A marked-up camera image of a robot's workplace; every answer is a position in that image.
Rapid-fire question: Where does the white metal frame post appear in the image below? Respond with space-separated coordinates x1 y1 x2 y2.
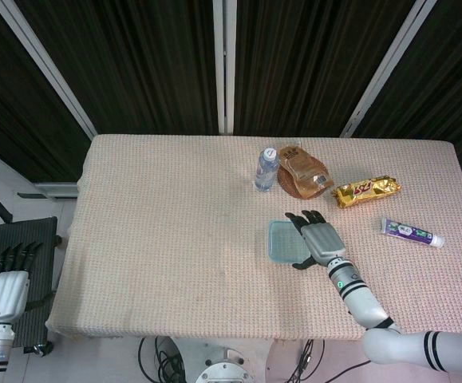
0 0 98 139
211 0 237 136
339 0 440 139

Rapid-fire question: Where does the beige waffle-weave tablecloth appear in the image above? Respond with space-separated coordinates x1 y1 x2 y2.
45 133 462 343

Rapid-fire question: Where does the clear plastic water bottle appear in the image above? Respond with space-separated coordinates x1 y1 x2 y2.
254 147 280 193

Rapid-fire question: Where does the translucent light-blue plastic lid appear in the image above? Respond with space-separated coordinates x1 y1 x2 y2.
268 219 312 265

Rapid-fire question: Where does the black cable bundle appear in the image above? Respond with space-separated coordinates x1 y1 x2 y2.
286 338 328 383
137 336 199 383

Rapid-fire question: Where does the dark curtain panel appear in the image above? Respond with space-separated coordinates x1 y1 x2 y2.
0 0 92 184
14 0 220 136
232 0 417 137
352 0 462 187

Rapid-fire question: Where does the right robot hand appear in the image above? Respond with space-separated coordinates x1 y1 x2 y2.
285 210 348 270

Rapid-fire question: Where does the yellow foil snack package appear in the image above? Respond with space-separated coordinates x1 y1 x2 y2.
330 176 402 210

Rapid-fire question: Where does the purple white toothpaste tube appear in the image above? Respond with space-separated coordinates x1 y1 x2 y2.
380 217 445 250

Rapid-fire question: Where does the white floor rail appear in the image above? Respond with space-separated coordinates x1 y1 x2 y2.
17 181 81 200

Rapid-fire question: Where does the round woven rattan coaster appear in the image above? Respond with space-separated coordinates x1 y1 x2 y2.
277 164 327 199

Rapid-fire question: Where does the brown kraft snack pouch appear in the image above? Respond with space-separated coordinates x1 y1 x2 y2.
278 145 334 199

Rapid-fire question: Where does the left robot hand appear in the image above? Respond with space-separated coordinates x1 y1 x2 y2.
0 241 55 325

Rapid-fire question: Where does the clear plastic food container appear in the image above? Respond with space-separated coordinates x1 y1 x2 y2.
267 219 313 266

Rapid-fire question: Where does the grey round robot base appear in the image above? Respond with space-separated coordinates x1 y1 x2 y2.
193 356 256 383

